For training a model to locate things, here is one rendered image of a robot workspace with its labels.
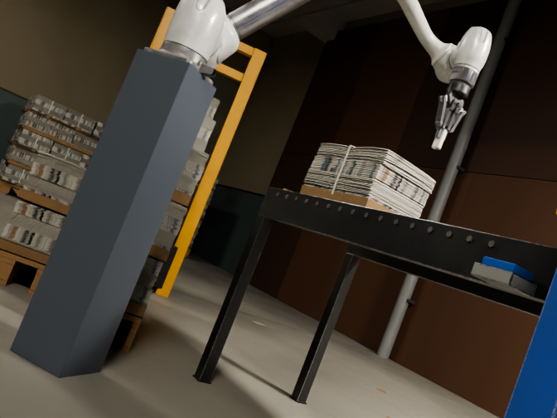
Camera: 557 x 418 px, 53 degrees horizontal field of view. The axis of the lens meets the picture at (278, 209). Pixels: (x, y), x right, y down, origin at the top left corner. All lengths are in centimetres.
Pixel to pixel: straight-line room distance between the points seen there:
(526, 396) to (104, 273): 117
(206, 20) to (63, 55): 752
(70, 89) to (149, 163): 762
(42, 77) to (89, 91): 69
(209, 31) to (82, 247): 77
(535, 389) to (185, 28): 138
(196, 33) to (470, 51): 92
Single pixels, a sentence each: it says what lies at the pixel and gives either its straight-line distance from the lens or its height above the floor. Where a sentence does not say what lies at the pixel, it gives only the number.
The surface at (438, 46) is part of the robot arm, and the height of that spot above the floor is 149.
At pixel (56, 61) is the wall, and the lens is 928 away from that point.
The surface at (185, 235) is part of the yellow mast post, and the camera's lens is 389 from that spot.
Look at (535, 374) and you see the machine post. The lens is 108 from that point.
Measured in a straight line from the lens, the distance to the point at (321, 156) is 218.
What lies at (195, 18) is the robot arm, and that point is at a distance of 185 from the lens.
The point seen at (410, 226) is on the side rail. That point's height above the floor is 77.
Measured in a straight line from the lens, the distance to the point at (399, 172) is 199.
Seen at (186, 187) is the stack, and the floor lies 67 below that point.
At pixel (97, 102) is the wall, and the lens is 937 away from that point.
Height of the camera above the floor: 57
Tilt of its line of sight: 4 degrees up
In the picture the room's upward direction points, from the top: 22 degrees clockwise
